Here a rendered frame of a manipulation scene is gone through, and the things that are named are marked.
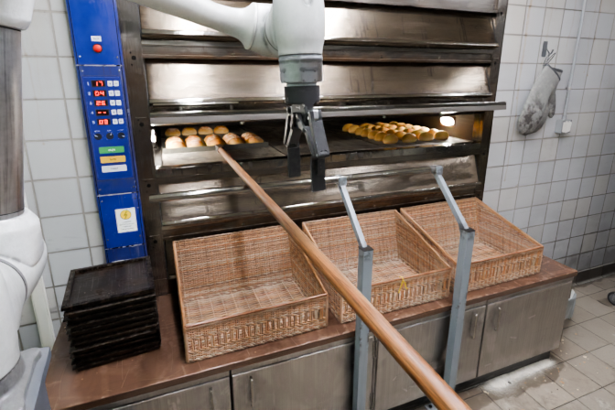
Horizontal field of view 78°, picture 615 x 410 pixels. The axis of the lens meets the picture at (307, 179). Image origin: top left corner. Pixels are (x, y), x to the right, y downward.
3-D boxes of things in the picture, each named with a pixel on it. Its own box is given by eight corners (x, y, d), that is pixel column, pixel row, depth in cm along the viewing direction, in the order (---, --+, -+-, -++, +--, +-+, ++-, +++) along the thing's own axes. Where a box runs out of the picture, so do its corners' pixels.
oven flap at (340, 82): (149, 107, 153) (144, 59, 154) (487, 97, 215) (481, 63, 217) (149, 104, 149) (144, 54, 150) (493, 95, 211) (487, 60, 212)
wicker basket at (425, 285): (299, 270, 197) (299, 221, 190) (392, 253, 216) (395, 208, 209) (339, 326, 153) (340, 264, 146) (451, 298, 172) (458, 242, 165)
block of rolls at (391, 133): (339, 131, 271) (340, 123, 269) (396, 127, 288) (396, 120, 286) (386, 145, 216) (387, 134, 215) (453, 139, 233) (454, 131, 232)
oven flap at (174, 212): (162, 226, 166) (157, 181, 168) (476, 185, 229) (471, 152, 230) (162, 226, 162) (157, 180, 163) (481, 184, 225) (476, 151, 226)
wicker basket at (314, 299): (176, 294, 175) (170, 240, 168) (290, 272, 196) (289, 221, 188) (185, 366, 132) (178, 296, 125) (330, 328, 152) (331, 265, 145)
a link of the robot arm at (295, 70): (287, 54, 72) (288, 86, 73) (329, 54, 75) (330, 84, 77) (272, 58, 80) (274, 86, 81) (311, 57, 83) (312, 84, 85)
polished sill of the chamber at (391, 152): (156, 175, 166) (155, 166, 165) (472, 147, 230) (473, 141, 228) (156, 178, 161) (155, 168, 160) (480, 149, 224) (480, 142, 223)
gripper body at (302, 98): (277, 85, 81) (280, 128, 84) (292, 85, 74) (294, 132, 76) (309, 83, 84) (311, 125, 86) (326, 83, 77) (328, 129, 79)
